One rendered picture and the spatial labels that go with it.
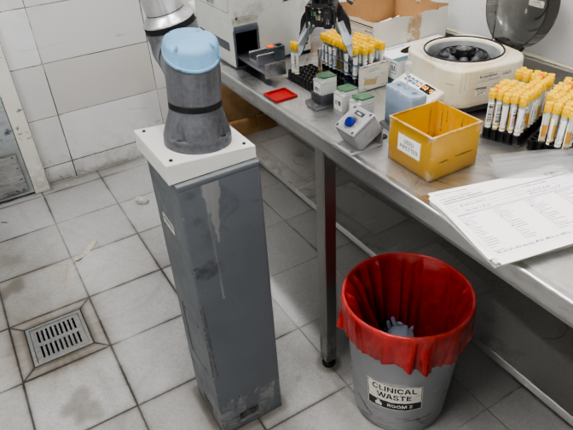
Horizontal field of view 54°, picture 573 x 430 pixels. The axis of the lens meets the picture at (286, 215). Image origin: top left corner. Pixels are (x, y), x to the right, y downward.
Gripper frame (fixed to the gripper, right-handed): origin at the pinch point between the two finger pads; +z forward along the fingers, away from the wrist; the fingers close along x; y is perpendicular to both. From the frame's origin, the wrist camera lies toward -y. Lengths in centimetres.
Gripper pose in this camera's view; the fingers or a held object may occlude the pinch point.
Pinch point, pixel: (325, 54)
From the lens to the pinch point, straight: 149.2
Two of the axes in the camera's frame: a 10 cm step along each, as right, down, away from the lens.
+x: 9.7, 0.8, -2.1
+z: 0.5, 8.2, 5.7
